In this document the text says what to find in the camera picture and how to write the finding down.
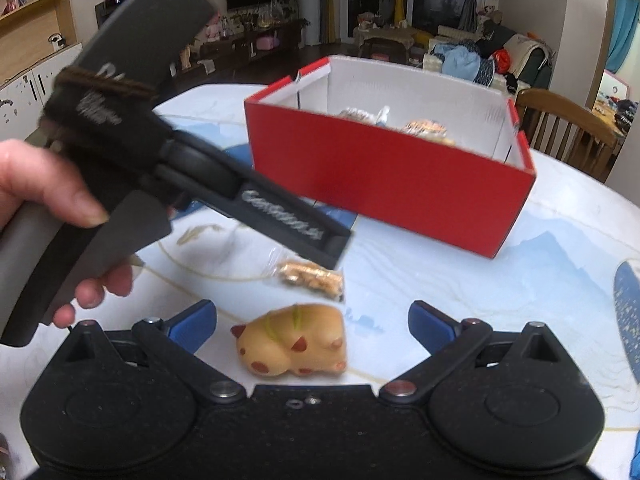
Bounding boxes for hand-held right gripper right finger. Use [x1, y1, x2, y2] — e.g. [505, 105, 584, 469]
[378, 300, 572, 405]

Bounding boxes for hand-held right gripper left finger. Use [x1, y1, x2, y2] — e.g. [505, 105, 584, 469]
[52, 300, 248, 406]

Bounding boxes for yellow cat toy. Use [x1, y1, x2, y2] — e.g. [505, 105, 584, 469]
[230, 302, 348, 377]

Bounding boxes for orange snack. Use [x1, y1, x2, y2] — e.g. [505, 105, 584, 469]
[272, 257, 346, 302]

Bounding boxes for red cardboard box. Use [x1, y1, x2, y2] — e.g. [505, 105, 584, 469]
[243, 55, 537, 260]

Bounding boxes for beige striped cat figure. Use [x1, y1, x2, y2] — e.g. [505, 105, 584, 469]
[402, 119, 448, 146]

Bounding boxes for person's left hand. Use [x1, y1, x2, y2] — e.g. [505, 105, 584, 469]
[0, 139, 134, 329]

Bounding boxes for black tea cabinet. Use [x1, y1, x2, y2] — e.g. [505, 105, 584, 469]
[95, 0, 133, 28]

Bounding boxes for dark television cabinet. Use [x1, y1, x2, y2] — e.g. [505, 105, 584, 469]
[170, 20, 308, 81]

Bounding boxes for white cabinet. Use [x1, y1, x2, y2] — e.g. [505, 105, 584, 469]
[0, 42, 96, 141]

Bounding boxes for blue mountain print table mat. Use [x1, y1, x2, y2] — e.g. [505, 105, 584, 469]
[150, 95, 640, 411]

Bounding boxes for white tower air conditioner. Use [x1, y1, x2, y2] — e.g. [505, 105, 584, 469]
[306, 0, 326, 46]

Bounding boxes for wooden chair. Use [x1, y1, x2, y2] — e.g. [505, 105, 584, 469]
[514, 88, 626, 183]

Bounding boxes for low coffee table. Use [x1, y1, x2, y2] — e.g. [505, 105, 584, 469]
[354, 25, 418, 56]

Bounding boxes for bench with white lace cover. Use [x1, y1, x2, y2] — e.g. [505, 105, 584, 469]
[422, 50, 506, 91]

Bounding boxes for pile of blue clothes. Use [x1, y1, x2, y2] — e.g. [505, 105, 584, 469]
[431, 37, 496, 86]

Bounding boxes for grey sofa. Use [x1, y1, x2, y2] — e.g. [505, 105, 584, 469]
[480, 22, 556, 93]

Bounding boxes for pink bed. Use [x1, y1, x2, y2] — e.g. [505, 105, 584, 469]
[592, 70, 640, 136]

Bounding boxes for blue curtain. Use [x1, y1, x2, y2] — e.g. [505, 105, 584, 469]
[605, 0, 640, 76]

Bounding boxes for wooden wall shelf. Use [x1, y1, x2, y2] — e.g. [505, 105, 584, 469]
[0, 0, 81, 86]

